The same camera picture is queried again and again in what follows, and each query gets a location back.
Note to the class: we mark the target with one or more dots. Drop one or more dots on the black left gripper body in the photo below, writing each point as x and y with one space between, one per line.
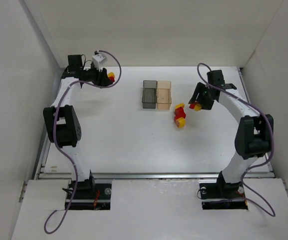
103 77

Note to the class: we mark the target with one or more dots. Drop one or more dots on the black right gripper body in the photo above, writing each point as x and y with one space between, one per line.
203 95

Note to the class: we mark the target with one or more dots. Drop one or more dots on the yellow lego brick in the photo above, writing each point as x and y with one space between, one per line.
111 74
197 107

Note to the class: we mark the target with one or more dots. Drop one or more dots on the red curved lego brick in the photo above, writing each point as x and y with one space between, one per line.
192 106

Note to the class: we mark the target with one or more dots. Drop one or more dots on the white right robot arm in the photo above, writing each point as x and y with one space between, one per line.
253 138

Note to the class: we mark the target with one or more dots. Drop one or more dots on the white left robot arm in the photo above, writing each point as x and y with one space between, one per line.
62 124

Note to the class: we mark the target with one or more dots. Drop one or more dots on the clear tan plastic container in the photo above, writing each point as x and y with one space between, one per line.
163 94

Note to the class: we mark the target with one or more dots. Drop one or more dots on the lower red yellow lego stack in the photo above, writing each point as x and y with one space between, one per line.
179 121

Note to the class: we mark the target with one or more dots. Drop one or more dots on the smoky grey plastic container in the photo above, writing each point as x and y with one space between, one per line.
149 97

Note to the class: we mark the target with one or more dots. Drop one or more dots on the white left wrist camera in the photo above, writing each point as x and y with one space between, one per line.
98 60

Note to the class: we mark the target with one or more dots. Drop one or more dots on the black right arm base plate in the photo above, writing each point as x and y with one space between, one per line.
222 197

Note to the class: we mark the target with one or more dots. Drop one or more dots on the aluminium frame rail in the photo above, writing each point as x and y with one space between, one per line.
129 176

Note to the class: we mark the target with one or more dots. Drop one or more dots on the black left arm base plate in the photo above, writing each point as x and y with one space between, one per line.
97 197

